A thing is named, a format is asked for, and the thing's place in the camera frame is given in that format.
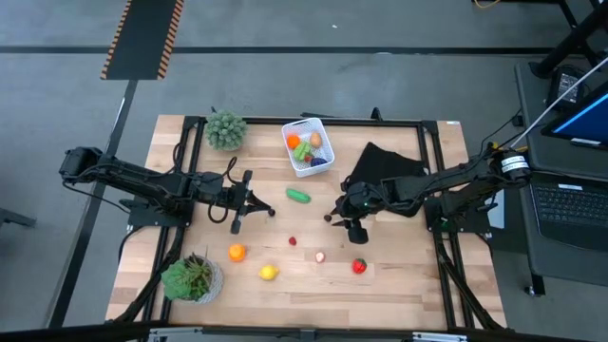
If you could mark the red toy raspberry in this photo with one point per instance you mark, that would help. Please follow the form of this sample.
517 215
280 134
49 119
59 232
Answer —
292 241

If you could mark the yellow toy lemon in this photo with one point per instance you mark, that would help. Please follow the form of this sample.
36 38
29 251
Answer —
269 272

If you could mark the white perforated plastic basket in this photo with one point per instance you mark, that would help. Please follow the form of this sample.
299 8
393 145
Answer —
297 126

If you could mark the black laptop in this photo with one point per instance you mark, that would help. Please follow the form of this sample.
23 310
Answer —
575 209

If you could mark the black side desk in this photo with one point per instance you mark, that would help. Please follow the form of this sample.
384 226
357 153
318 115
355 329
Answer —
560 266

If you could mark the pale green potted plant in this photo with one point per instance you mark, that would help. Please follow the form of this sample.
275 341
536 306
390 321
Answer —
225 129

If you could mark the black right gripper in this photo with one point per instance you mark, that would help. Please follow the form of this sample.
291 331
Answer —
363 202

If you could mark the large toy orange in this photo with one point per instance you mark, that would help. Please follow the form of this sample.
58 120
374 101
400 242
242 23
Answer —
236 252

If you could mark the black yellow striped floor mat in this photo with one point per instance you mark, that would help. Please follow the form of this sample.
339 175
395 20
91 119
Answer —
142 38

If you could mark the monitor with blue screen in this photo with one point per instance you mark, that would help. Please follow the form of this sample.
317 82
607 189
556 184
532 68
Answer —
584 119

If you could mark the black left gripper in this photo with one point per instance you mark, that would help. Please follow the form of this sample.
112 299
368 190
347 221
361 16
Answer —
240 199

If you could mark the red toy tomato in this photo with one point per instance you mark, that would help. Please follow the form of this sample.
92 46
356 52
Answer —
359 266

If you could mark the dark blue toy fruit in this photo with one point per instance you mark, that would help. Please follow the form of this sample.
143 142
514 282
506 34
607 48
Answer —
319 162

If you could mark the black metal crossbar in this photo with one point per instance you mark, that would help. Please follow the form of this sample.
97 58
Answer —
71 332

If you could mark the dark furniture foot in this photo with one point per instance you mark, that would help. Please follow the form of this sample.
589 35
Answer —
14 218

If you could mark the white thin rod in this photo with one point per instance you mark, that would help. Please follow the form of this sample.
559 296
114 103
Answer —
556 103

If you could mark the small toy orange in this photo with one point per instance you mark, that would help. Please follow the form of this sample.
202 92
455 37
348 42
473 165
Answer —
293 142

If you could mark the black aluminium table frame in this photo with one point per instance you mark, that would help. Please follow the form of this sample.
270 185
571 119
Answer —
361 123

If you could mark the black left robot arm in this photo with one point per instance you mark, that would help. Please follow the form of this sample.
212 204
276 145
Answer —
138 178

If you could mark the green succulent in white pot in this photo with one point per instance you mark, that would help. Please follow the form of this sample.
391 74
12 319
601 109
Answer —
190 280

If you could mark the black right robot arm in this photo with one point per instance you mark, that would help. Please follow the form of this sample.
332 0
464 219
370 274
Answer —
451 178

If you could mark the black power adapter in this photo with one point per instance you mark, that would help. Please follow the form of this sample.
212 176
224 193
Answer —
565 85

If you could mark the pink toy fruit half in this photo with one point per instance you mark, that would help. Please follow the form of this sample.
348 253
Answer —
320 257

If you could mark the black cloth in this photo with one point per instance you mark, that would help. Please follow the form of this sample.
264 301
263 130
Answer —
380 161

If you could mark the green toy cucumber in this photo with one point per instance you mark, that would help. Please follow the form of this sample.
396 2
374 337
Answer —
298 195

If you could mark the tan toy potato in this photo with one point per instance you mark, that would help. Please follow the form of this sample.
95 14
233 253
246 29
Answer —
316 139

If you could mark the black stand leg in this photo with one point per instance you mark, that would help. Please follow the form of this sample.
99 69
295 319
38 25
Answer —
570 43

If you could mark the light green toy vegetable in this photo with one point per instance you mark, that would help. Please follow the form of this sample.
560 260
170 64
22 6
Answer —
302 151

